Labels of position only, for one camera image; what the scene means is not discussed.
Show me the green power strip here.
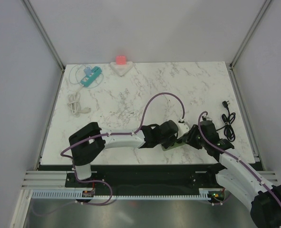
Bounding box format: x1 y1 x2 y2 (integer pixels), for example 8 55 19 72
161 141 185 151

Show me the black power cord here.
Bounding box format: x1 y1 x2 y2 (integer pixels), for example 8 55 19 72
215 100 236 143

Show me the white triangular socket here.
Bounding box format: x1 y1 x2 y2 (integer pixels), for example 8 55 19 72
110 61 134 76

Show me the red plug adapter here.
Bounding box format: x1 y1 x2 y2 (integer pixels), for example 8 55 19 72
116 55 126 65

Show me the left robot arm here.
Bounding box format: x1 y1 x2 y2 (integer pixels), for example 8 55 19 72
68 120 188 187

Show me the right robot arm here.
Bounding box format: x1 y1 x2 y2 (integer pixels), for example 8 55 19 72
178 120 281 228

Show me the light blue plug adapter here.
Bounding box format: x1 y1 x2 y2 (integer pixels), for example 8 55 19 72
84 66 92 75

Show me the teal power strip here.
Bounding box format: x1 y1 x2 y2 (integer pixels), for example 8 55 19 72
80 66 102 87

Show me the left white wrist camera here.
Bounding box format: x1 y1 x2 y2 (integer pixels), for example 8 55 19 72
176 121 191 138

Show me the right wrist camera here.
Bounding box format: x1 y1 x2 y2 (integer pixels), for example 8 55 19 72
201 115 212 122

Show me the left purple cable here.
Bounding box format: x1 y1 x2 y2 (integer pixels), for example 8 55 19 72
32 92 185 217

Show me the purple cable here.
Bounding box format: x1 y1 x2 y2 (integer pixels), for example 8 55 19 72
32 92 185 217
198 111 281 228

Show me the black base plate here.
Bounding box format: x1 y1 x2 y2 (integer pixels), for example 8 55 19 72
66 163 225 188

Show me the white slotted cable duct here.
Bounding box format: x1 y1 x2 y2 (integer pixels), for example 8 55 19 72
31 188 222 200

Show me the white coiled cable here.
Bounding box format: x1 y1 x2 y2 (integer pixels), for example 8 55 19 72
67 92 92 117

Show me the thin light blue cable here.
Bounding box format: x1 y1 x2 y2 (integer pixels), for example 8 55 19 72
69 64 104 90

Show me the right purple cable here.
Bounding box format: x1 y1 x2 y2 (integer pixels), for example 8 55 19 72
198 111 281 228

